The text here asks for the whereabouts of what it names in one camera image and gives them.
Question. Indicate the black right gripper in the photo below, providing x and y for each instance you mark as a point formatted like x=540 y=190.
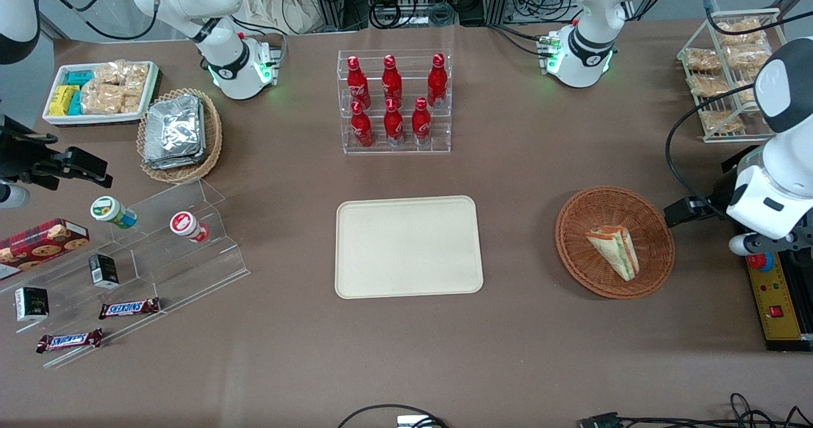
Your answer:
x=19 y=156

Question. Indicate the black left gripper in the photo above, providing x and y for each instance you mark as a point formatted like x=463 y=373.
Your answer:
x=722 y=193

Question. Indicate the triangular sandwich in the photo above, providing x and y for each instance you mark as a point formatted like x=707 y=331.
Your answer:
x=616 y=249

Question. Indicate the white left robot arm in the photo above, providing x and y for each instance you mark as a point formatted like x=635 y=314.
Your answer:
x=587 y=47

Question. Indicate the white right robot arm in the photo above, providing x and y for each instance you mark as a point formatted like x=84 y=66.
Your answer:
x=225 y=66

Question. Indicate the white rectangular snack tray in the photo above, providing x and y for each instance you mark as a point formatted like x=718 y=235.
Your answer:
x=95 y=120

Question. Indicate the brown round wicker basket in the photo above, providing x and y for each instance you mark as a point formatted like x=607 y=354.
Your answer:
x=587 y=269

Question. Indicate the tan oval wicker basket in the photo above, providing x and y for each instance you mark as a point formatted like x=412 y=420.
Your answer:
x=213 y=139

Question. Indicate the beige plastic tray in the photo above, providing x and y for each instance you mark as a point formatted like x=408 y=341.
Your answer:
x=406 y=247

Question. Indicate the yellow snack pack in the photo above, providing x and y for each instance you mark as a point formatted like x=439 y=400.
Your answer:
x=61 y=100

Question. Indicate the teal snack pack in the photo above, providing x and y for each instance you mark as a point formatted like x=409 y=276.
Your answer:
x=79 y=77
x=75 y=103

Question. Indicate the red cookie box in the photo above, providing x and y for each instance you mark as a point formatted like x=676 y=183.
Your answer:
x=41 y=244

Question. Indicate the red emergency stop button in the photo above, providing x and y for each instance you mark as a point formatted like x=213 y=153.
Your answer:
x=762 y=263

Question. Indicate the green lid yogurt cup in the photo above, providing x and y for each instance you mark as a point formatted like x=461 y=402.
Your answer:
x=111 y=211

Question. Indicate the clear bagged rice cracker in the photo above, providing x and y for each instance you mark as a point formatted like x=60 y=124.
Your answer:
x=101 y=99
x=131 y=100
x=136 y=75
x=109 y=72

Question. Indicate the bagged pastry snack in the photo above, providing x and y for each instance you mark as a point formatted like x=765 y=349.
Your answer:
x=748 y=56
x=746 y=93
x=702 y=60
x=708 y=85
x=721 y=122
x=740 y=30

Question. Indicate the yellow control panel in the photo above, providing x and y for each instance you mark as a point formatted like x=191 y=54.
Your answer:
x=778 y=294

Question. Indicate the silver foil package stack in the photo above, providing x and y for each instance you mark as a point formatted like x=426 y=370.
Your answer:
x=174 y=133

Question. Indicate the small black white carton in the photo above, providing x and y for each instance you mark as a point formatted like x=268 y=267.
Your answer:
x=32 y=304

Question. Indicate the red lid yogurt cup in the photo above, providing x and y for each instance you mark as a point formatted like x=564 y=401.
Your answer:
x=186 y=225

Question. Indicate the black yellow control box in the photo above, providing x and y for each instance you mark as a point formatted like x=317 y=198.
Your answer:
x=787 y=345

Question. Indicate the brown snickers bar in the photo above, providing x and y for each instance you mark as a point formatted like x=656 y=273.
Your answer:
x=129 y=308
x=68 y=340

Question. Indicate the clear acrylic stepped display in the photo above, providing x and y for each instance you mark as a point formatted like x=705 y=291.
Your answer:
x=178 y=269

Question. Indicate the red cola bottle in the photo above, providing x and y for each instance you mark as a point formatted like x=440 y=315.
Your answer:
x=437 y=82
x=421 y=123
x=392 y=82
x=362 y=129
x=357 y=85
x=394 y=126

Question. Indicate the clear acrylic bottle rack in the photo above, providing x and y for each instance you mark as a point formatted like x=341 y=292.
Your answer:
x=406 y=152

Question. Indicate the small white device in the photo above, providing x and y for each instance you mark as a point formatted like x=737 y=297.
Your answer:
x=413 y=421

